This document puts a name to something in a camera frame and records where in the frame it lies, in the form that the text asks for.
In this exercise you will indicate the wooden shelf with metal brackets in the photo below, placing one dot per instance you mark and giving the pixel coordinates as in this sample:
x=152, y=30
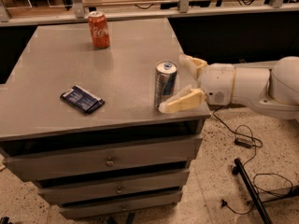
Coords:
x=26, y=12

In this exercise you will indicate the black stand leg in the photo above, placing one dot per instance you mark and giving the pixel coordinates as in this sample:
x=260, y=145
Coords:
x=239, y=169

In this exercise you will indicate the silver blue redbull can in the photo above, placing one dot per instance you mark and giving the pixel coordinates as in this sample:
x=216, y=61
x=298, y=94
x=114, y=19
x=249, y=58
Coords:
x=165, y=78

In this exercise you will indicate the middle grey drawer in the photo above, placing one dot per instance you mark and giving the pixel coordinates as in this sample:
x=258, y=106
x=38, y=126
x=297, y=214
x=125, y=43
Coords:
x=130, y=184

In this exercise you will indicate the grey drawer cabinet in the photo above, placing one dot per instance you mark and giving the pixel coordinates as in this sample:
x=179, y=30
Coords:
x=34, y=119

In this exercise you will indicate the dark blue snack packet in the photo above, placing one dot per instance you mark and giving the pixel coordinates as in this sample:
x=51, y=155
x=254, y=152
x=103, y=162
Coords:
x=81, y=99

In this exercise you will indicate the orange coca-cola can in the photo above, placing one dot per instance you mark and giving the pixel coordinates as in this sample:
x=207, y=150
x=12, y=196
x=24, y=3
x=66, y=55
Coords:
x=98, y=27

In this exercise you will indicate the small black power adapter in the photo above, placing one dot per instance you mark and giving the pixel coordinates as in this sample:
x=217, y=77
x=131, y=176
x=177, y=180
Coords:
x=243, y=143

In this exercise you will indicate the bottom grey drawer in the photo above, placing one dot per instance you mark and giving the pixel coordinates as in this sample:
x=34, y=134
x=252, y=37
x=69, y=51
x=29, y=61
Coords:
x=121, y=205

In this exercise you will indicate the top grey drawer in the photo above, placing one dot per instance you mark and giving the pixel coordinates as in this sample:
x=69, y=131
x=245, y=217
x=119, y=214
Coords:
x=89, y=160

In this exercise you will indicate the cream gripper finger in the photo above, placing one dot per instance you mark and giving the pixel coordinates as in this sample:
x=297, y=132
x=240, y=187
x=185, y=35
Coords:
x=187, y=98
x=193, y=65

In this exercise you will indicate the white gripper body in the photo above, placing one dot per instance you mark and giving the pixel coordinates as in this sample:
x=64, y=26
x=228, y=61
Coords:
x=217, y=83

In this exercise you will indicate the grey drawer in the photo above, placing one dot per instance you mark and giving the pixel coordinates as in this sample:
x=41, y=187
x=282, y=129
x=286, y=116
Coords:
x=89, y=160
x=130, y=184
x=121, y=205

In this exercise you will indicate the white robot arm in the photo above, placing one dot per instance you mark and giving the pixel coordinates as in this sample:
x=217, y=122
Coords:
x=273, y=92

